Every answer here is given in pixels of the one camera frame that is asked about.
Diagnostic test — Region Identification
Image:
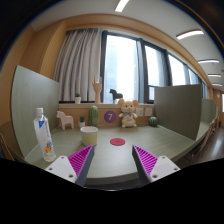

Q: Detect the beige plush hamster toy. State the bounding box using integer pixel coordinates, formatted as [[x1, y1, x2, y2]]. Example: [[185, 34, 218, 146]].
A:
[[118, 99, 138, 128]]

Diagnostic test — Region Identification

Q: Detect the small potted plant white pot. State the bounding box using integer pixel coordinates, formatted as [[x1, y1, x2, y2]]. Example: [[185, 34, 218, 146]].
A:
[[78, 116, 85, 129]]

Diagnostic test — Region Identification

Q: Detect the left green desk partition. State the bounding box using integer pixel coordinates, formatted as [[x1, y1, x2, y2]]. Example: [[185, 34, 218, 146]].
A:
[[11, 65, 59, 157]]

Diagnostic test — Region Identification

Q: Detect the right green desk partition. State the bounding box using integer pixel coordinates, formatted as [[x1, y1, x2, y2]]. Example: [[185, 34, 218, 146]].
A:
[[154, 84, 202, 140]]

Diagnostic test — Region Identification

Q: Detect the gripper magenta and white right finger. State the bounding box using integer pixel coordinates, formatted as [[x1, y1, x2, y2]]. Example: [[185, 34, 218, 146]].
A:
[[132, 145, 180, 183]]

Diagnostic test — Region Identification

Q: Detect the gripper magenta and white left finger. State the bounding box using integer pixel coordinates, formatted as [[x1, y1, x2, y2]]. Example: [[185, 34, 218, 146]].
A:
[[46, 145, 94, 187]]

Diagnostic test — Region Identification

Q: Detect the clear plastic water bottle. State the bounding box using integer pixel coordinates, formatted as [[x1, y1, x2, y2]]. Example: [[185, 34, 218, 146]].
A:
[[34, 108, 56, 162]]

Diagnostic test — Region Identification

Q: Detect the red round coaster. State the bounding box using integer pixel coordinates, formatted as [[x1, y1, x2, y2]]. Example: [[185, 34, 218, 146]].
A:
[[110, 138, 125, 146]]

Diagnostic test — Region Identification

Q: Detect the green desk partition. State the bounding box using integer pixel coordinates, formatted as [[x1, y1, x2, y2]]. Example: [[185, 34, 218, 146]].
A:
[[154, 84, 202, 140], [11, 65, 59, 157]]

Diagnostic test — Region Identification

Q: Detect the white wall socket plate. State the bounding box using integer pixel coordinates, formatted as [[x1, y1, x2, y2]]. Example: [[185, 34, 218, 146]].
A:
[[136, 108, 144, 117], [145, 108, 152, 116]]

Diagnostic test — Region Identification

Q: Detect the pink wooden horse figure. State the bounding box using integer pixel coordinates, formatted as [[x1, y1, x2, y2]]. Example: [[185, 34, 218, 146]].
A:
[[56, 111, 74, 129]]

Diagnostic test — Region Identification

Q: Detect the wooden hand model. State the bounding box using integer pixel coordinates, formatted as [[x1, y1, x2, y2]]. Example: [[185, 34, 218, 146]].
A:
[[92, 78, 102, 103]]

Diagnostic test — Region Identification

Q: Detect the grey curtain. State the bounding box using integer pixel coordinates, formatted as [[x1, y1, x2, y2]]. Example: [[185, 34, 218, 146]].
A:
[[54, 28, 102, 102]]

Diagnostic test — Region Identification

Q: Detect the purple round number seven sign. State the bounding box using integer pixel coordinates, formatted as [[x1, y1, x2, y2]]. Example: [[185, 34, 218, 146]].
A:
[[104, 110, 117, 123]]

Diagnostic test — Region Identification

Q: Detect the small round green cactus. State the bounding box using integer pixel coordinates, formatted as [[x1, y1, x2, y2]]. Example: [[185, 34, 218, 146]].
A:
[[148, 117, 158, 127]]

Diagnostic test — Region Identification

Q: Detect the pale yellow paper cup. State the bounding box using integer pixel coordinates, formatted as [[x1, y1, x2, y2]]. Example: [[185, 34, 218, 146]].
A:
[[80, 126, 98, 146]]

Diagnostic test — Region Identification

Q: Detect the black horse figure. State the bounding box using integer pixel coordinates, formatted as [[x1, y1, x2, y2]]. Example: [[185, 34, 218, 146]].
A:
[[109, 89, 123, 100]]

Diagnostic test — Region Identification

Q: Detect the potted plant on window sill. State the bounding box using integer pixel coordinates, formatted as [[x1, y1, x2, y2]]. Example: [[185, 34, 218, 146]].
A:
[[74, 93, 81, 104]]

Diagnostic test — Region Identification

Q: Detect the tall green cactus ornament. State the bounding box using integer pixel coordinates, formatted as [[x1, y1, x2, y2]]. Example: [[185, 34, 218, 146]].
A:
[[88, 105, 98, 127]]

